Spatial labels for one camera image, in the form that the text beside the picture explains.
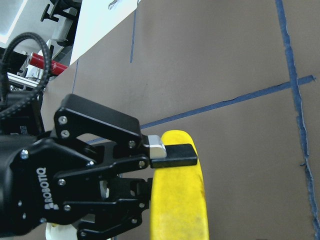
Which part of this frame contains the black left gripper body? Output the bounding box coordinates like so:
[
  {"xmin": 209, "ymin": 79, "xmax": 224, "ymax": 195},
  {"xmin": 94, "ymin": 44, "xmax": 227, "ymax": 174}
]
[{"xmin": 0, "ymin": 136, "xmax": 100, "ymax": 237}]

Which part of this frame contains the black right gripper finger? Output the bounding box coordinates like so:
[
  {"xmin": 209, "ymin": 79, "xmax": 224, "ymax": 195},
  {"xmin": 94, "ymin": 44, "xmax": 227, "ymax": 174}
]
[{"xmin": 54, "ymin": 94, "xmax": 198, "ymax": 173}]

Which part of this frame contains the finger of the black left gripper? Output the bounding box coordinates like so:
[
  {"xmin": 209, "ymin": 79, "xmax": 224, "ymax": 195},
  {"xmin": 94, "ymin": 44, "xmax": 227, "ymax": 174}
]
[{"xmin": 62, "ymin": 174, "xmax": 153, "ymax": 240}]

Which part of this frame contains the red fire extinguisher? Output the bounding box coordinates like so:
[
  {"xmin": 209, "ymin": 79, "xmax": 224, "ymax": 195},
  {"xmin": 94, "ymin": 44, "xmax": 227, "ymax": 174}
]
[{"xmin": 29, "ymin": 52, "xmax": 69, "ymax": 76}]

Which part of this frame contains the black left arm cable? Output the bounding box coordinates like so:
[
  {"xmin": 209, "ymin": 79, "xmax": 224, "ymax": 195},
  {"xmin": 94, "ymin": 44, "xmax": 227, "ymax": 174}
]
[{"xmin": 0, "ymin": 31, "xmax": 53, "ymax": 120}]

